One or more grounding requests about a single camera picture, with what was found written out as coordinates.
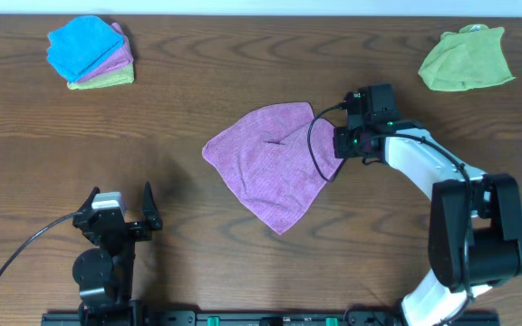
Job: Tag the crumpled green cloth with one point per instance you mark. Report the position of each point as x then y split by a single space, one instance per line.
469 59

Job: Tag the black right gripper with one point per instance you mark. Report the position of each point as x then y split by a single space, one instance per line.
343 148

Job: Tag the folded blue cloth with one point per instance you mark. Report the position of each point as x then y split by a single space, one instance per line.
81 46

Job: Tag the folded pink cloth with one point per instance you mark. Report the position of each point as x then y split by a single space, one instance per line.
117 60

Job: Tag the folded green cloth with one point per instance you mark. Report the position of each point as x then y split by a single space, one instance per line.
124 75

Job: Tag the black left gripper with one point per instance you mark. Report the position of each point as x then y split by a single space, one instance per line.
119 227

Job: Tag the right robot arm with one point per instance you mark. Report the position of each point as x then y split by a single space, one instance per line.
475 234

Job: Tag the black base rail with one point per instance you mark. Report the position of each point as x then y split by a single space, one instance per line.
189 318

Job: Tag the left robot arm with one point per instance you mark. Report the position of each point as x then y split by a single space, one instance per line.
104 274

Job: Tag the purple microfiber cloth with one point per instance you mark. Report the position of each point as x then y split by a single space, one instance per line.
275 160

